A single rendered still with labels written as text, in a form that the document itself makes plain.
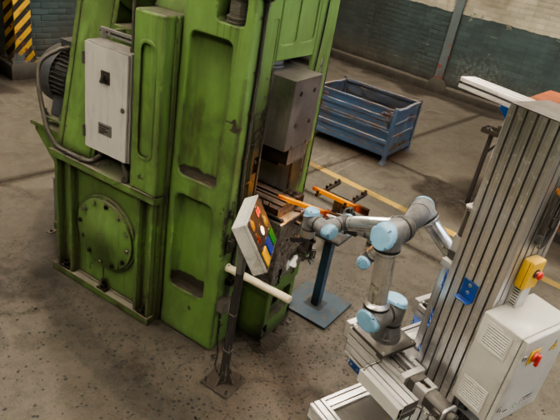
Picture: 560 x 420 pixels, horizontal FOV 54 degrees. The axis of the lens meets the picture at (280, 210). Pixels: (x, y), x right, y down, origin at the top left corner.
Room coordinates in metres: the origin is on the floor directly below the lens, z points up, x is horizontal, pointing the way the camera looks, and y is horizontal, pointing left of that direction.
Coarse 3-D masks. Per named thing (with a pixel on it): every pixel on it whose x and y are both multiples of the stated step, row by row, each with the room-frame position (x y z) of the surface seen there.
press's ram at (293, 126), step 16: (288, 64) 3.16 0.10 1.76; (272, 80) 2.89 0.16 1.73; (288, 80) 2.85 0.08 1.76; (304, 80) 2.90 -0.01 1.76; (320, 80) 3.07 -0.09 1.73; (272, 96) 2.89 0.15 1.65; (288, 96) 2.84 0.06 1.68; (304, 96) 2.93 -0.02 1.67; (272, 112) 2.88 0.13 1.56; (288, 112) 2.83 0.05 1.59; (304, 112) 2.96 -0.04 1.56; (272, 128) 2.87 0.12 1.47; (288, 128) 2.83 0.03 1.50; (304, 128) 3.00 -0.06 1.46; (272, 144) 2.86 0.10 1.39; (288, 144) 2.86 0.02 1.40
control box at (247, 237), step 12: (252, 204) 2.48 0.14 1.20; (240, 216) 2.38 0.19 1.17; (252, 216) 2.38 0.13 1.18; (264, 216) 2.54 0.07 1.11; (240, 228) 2.26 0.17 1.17; (264, 228) 2.47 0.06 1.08; (240, 240) 2.26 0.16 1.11; (252, 240) 2.25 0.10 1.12; (264, 240) 2.39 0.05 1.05; (252, 252) 2.25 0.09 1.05; (252, 264) 2.25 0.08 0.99; (264, 264) 2.25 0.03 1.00
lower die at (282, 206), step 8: (256, 192) 3.03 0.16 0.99; (264, 192) 3.04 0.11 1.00; (280, 192) 3.08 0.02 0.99; (264, 200) 2.97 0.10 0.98; (272, 200) 2.97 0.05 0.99; (280, 200) 2.98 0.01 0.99; (264, 208) 2.91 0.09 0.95; (272, 208) 2.89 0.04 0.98; (280, 208) 2.90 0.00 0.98; (288, 208) 2.99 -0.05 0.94; (280, 216) 2.91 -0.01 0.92
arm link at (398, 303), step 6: (390, 294) 2.12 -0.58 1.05; (396, 294) 2.14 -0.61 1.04; (390, 300) 2.07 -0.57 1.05; (396, 300) 2.08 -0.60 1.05; (402, 300) 2.10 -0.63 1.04; (390, 306) 2.05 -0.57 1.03; (396, 306) 2.05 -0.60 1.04; (402, 306) 2.06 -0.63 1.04; (396, 312) 2.04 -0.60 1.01; (402, 312) 2.07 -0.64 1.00; (396, 318) 2.04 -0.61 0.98; (402, 318) 2.09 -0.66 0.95; (390, 324) 2.06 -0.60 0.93; (396, 324) 2.06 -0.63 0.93
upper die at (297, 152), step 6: (264, 150) 2.94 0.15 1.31; (270, 150) 2.93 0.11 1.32; (276, 150) 2.91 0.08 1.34; (288, 150) 2.87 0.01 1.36; (294, 150) 2.93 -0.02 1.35; (300, 150) 3.00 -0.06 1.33; (264, 156) 2.94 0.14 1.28; (270, 156) 2.92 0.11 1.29; (276, 156) 2.91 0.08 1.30; (282, 156) 2.89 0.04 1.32; (288, 156) 2.88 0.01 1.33; (294, 156) 2.94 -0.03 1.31; (300, 156) 3.01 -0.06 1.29; (282, 162) 2.88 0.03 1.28; (288, 162) 2.89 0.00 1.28
